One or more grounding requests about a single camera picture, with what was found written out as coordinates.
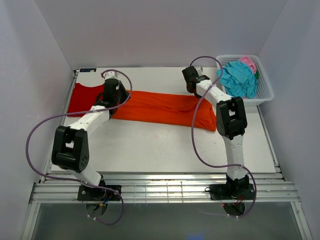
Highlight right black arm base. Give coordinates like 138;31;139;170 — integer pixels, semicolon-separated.
204;175;256;200

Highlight blue label sticker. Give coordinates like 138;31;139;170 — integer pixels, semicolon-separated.
79;68;97;73

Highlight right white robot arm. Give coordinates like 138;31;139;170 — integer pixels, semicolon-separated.
182;66;249;199

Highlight aluminium table frame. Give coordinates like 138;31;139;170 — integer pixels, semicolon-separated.
21;67;315;240

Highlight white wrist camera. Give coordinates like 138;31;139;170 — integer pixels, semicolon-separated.
100;70;118;80
194;66;203;76

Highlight folded red t shirt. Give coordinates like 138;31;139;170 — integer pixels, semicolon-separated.
67;83;104;113

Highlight pink t shirt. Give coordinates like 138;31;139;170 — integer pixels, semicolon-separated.
239;55;257;74

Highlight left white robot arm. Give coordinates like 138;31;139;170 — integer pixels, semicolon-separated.
51;76;129;200

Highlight blue t shirt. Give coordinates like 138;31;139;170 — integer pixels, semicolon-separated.
217;60;258;99

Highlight orange t shirt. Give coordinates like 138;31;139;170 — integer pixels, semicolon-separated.
111;89;217;133

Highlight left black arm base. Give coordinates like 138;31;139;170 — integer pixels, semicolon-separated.
77;184;120;202

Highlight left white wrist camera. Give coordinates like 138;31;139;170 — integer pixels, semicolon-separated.
100;70;118;80

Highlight green garment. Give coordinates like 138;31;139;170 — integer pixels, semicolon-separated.
254;70;260;80

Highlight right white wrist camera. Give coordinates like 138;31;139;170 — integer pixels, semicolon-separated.
194;66;203;76

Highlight white plastic basket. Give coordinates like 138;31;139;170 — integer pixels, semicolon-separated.
216;54;274;106

